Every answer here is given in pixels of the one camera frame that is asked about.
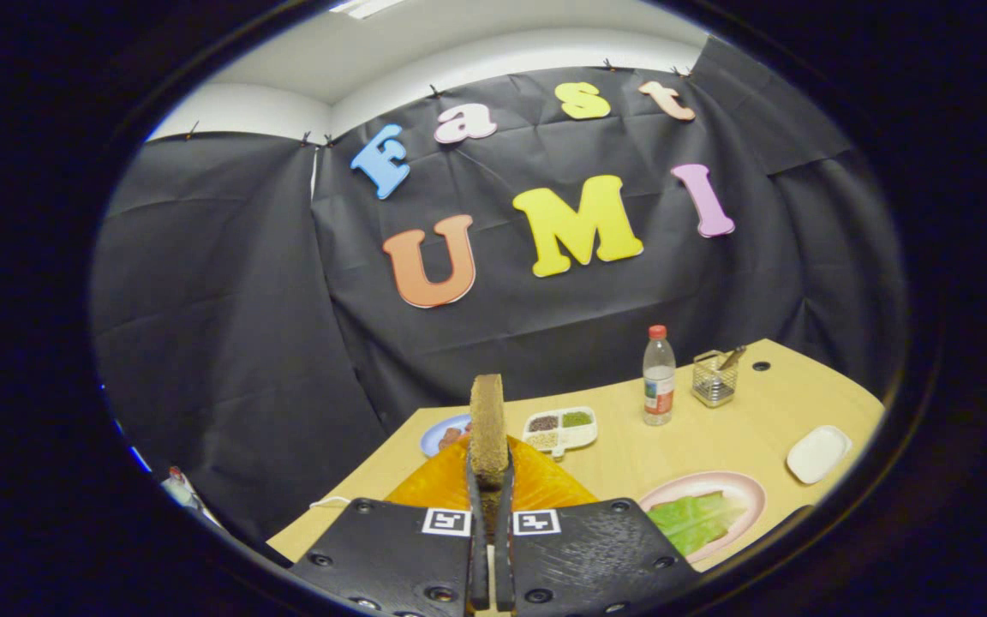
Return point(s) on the ceiling light panel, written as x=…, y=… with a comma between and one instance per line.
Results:
x=365, y=7

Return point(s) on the clear bottle red cap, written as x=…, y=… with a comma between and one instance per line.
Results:
x=658, y=377

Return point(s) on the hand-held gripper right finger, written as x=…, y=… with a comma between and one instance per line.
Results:
x=504, y=557

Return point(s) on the pink round plate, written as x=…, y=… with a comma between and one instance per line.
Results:
x=746, y=497

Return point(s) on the brown bread slice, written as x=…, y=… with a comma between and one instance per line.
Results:
x=488, y=428

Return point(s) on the green lettuce leaf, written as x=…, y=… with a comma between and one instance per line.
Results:
x=690, y=523

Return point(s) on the white rectangular tray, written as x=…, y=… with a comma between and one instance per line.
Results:
x=817, y=454

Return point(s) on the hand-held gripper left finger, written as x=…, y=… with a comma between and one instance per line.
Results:
x=478, y=557

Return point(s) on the small blue plate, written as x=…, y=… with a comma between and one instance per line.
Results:
x=432, y=437

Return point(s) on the white compartment seed tray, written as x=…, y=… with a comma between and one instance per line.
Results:
x=579, y=439

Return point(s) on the red sausage pieces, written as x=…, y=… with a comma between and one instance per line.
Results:
x=451, y=437

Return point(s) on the metal mesh cutlery holder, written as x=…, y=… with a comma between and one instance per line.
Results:
x=714, y=390

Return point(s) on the small pale object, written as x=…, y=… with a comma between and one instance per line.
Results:
x=178, y=490

